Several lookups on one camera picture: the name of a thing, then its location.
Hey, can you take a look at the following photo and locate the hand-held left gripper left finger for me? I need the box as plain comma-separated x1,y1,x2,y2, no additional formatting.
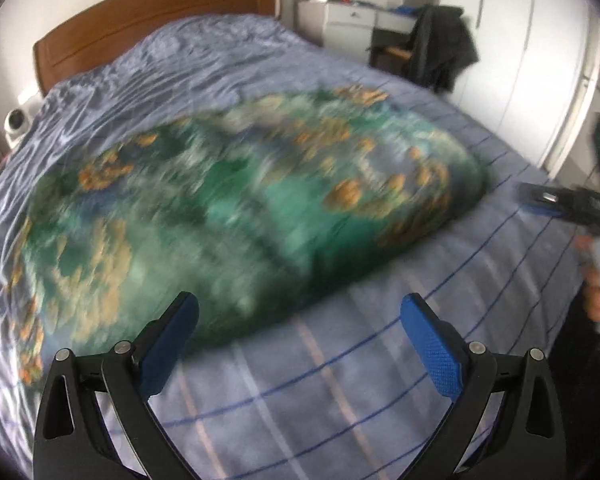
32,292,201,480

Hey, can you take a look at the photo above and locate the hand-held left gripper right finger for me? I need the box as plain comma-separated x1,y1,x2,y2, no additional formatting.
397,294,567,480

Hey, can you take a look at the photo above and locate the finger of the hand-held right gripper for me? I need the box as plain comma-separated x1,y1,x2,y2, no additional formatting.
517,182,580,219

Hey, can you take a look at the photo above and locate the green floral jacket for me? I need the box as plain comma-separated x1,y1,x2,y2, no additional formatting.
10,85,487,388

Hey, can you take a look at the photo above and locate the blue striped bed blanket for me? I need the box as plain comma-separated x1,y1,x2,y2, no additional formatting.
0,14,596,480

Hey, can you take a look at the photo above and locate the white wardrobe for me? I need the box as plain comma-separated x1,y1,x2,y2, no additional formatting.
405,0,600,176

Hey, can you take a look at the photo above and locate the dark jacket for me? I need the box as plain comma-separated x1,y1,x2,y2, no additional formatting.
410,4,480,93

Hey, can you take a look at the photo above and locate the wooden chair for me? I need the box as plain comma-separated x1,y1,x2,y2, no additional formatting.
369,42,416,68

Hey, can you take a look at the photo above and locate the white round device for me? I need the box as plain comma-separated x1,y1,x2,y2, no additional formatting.
4,107,33,148

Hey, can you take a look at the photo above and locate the white desk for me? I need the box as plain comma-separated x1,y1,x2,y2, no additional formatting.
295,0,421,61

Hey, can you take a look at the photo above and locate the wooden headboard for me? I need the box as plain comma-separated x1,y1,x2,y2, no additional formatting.
32,0,281,96

